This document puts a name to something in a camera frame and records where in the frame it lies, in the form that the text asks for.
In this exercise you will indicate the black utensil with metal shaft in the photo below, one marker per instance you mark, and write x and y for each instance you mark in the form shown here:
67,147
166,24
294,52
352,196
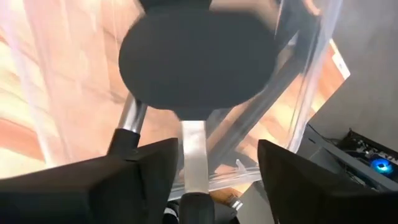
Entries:
132,115

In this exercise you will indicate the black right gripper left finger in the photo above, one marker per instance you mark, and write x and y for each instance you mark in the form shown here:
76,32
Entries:
93,186

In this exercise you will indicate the computer with blue fan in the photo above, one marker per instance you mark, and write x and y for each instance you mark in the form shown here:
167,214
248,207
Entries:
382,166

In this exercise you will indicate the black turner with metal shaft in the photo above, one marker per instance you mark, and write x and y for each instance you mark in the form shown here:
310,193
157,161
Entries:
199,62

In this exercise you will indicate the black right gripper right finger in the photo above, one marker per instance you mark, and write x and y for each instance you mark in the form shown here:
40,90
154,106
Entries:
311,193

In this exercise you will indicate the clear plastic bin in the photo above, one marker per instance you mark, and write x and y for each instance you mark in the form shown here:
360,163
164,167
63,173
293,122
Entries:
311,93

